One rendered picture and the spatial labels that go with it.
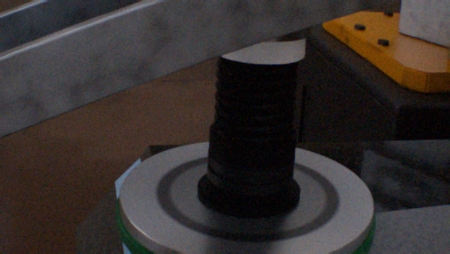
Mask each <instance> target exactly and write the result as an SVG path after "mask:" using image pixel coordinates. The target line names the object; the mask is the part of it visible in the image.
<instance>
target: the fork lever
mask: <svg viewBox="0 0 450 254"><path fill-rule="evenodd" d="M394 1H396V0H34V1H32V2H28V3H26V4H24V5H21V6H18V7H16V8H13V9H11V10H7V11H5V12H2V13H0V139H2V138H4V137H6V136H9V135H11V134H12V133H18V132H19V131H22V130H24V129H27V128H30V127H31V126H33V125H38V124H40V123H43V122H44V121H48V120H50V119H52V118H54V117H57V116H60V115H62V114H64V113H67V112H71V111H74V110H76V109H79V108H81V107H84V106H86V105H88V104H92V103H94V102H96V101H98V100H102V99H104V98H107V97H109V96H112V95H115V94H117V93H119V92H123V91H125V90H128V89H130V88H134V87H136V86H138V85H141V84H145V83H147V82H150V81H151V80H156V79H158V78H161V77H163V76H167V75H169V74H171V73H174V72H178V71H181V70H182V69H185V68H189V67H192V66H194V65H197V64H200V63H203V62H206V61H208V60H210V59H214V58H216V57H219V56H221V55H226V54H228V53H231V52H233V51H237V50H239V49H242V48H243V49H244V48H247V47H250V46H252V45H255V44H257V43H262V42H264V41H267V40H271V39H274V38H277V37H280V36H282V35H287V34H290V33H293V32H295V31H299V30H300V31H301V30H304V29H305V28H308V27H314V26H316V25H318V24H321V23H326V22H328V21H331V20H335V19H338V18H340V17H345V16H347V15H350V14H355V13H357V12H359V11H360V12H361V11H364V10H367V9H370V8H373V7H375V6H376V7H377V6H381V5H382V4H383V5H384V4H387V3H388V2H394Z"/></svg>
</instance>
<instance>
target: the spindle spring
mask: <svg viewBox="0 0 450 254"><path fill-rule="evenodd" d="M235 64H239V65H244V66H255V67H265V66H275V65H280V64H253V63H242V62H238V61H234V60H230V59H225V58H223V57H221V56H220V57H219V58H218V59H217V61H216V65H217V66H218V67H219V68H218V69H217V70H216V77H217V78H218V79H217V81H216V83H215V87H216V88H217V91H216V93H215V99H216V100H217V101H216V103H215V110H216V112H215V116H214V120H215V122H216V123H217V124H218V125H220V126H221V127H222V128H219V129H218V130H217V132H216V133H217V134H218V135H219V136H221V137H224V138H226V139H228V140H231V141H236V142H240V143H245V144H253V145H265V144H272V143H276V142H278V141H283V140H284V139H286V138H287V137H289V136H290V135H291V134H292V132H293V129H294V123H293V122H294V120H295V113H294V111H295V109H296V106H297V105H296V102H295V100H296V98H297V96H296V88H297V77H298V70H297V67H298V66H299V64H300V63H299V61H297V62H295V63H283V64H281V66H279V67H275V68H247V67H241V66H235ZM228 73H230V74H228ZM234 75H237V76H247V77H272V76H280V77H276V78H271V79H260V80H257V79H245V78H240V77H236V76H234ZM233 87H237V88H246V89H271V88H278V89H275V90H270V91H260V92H258V91H244V90H239V89H236V88H233ZM233 98H235V99H241V100H274V101H269V102H244V101H239V100H233ZM275 99H279V100H275ZM232 109H236V110H241V111H247V112H268V111H274V112H270V113H242V112H237V111H235V110H232ZM227 118H228V119H230V120H233V121H230V120H228V119H227ZM234 121H242V122H250V123H264V122H272V121H275V122H273V123H268V124H260V125H250V124H243V123H239V122H234ZM228 130H230V131H228ZM231 131H232V132H231ZM233 132H236V133H233ZM237 133H246V134H267V133H272V134H268V135H262V136H248V135H242V134H237Z"/></svg>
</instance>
